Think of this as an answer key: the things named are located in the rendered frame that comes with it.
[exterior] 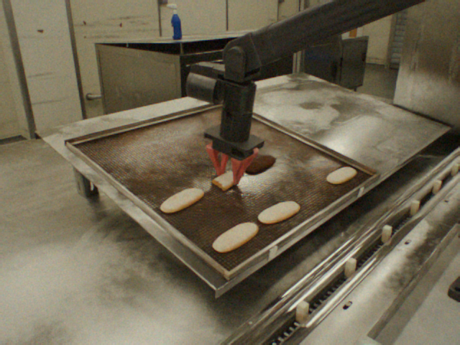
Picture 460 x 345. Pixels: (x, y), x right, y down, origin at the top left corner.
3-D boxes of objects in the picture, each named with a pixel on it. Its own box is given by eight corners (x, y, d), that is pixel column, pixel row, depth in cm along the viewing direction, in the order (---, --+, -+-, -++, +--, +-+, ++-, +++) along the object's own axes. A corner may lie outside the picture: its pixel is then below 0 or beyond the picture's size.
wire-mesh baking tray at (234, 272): (228, 282, 58) (229, 275, 57) (64, 146, 85) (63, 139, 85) (379, 177, 91) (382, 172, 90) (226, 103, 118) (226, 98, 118)
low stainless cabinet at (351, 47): (310, 116, 456) (315, 43, 424) (254, 103, 509) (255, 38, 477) (363, 97, 542) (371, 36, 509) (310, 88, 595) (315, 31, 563)
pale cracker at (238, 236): (223, 257, 62) (224, 252, 61) (206, 244, 64) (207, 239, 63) (263, 231, 69) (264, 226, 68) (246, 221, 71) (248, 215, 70)
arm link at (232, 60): (245, 49, 63) (265, 44, 71) (185, 35, 67) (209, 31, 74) (234, 119, 69) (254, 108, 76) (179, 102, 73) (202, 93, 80)
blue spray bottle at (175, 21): (184, 38, 275) (181, 3, 267) (179, 39, 269) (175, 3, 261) (173, 39, 279) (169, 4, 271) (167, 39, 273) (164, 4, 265)
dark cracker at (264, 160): (254, 175, 84) (255, 171, 84) (240, 168, 86) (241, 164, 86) (279, 161, 91) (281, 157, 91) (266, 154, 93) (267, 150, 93)
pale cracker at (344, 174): (336, 187, 84) (337, 182, 84) (321, 179, 87) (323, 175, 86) (360, 174, 91) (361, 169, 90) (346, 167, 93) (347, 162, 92)
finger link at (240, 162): (226, 168, 85) (231, 128, 80) (254, 181, 82) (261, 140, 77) (206, 180, 80) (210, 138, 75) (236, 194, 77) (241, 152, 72)
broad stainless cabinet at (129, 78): (187, 200, 268) (179, 42, 227) (106, 159, 334) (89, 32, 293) (335, 134, 396) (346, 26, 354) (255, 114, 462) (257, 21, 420)
